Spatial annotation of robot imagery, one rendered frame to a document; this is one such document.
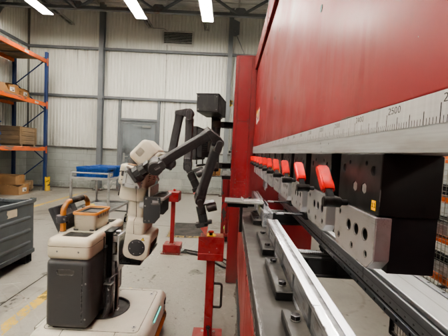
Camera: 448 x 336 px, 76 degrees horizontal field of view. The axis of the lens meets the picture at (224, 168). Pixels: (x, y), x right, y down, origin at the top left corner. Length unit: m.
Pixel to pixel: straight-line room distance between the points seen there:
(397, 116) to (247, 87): 2.60
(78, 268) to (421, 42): 1.79
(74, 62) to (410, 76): 10.22
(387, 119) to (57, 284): 1.83
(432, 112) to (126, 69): 9.56
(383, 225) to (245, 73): 2.66
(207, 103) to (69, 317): 2.18
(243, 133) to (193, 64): 6.64
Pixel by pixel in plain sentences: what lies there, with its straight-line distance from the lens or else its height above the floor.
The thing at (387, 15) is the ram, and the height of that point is 1.53.
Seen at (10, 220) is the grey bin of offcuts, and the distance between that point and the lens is 3.66.
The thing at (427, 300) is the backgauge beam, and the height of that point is 0.98.
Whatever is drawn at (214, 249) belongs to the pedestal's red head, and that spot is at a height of 0.74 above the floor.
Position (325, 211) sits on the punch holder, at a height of 1.22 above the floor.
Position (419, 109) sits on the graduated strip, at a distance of 0.39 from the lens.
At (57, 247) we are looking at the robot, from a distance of 1.90.
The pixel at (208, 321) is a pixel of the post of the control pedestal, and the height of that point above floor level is 0.24.
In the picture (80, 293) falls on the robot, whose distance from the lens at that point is 1.94.
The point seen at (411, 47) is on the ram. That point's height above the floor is 1.46.
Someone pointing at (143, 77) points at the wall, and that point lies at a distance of 9.56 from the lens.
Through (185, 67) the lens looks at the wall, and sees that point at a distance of 9.38.
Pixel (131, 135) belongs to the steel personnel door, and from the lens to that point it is 9.39.
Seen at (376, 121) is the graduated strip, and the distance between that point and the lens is 0.47.
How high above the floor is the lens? 1.33
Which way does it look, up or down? 3 degrees down
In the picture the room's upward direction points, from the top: 3 degrees clockwise
